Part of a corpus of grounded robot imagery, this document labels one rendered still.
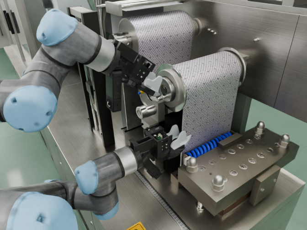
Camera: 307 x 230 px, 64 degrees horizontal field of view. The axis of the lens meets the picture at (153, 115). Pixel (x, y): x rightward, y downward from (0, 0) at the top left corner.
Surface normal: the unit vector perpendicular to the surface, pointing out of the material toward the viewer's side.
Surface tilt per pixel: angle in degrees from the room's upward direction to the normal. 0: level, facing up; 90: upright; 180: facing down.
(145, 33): 67
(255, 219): 0
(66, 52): 99
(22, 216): 3
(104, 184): 90
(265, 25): 90
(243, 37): 90
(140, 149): 90
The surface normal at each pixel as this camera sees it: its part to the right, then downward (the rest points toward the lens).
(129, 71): -0.65, -0.29
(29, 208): 0.04, -0.91
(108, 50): 0.74, -0.03
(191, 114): 0.56, 0.44
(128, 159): 0.37, -0.31
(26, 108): 0.20, 0.52
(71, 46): 0.41, 0.64
